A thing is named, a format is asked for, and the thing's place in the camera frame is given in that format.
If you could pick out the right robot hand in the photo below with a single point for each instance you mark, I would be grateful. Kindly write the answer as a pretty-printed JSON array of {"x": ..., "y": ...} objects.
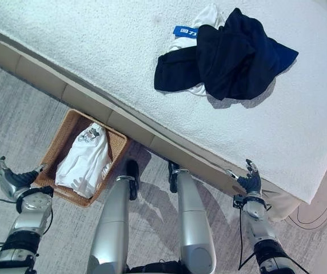
[{"x": 252, "y": 182}]

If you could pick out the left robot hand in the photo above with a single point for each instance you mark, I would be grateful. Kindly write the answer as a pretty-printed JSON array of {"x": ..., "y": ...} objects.
[{"x": 10, "y": 179}]

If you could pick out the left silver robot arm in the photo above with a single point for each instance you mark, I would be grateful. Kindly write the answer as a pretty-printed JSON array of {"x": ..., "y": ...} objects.
[{"x": 20, "y": 228}]

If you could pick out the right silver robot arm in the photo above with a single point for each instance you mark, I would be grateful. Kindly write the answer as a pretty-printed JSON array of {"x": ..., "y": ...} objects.
[{"x": 262, "y": 228}]

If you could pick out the brown wicker basket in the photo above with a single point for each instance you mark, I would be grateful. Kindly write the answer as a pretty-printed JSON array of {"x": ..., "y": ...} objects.
[{"x": 63, "y": 142}]

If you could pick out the right silver robot leg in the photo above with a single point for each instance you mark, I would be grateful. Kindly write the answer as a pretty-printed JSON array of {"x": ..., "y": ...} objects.
[{"x": 193, "y": 222}]

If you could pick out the silver robot leg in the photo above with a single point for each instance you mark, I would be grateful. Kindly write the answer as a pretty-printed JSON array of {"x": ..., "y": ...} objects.
[
  {"x": 193, "y": 222},
  {"x": 110, "y": 222}
]

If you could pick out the white printed shirt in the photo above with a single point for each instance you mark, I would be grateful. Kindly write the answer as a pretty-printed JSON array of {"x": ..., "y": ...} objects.
[{"x": 83, "y": 162}]

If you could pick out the left silver robot leg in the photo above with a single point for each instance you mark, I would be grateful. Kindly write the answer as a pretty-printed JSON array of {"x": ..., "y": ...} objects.
[{"x": 110, "y": 222}]

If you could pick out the tan upholstered bed base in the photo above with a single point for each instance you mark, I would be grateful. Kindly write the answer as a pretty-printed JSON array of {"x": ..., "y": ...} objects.
[{"x": 100, "y": 108}]

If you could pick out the dark navy garment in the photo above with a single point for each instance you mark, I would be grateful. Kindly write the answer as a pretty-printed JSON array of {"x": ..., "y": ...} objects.
[{"x": 232, "y": 60}]

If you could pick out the white textured bed cover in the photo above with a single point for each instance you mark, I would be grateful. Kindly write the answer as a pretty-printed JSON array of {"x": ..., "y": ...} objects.
[{"x": 123, "y": 57}]

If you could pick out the white garment with blue label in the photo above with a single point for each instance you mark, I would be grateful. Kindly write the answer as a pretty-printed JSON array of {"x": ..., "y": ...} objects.
[{"x": 206, "y": 20}]

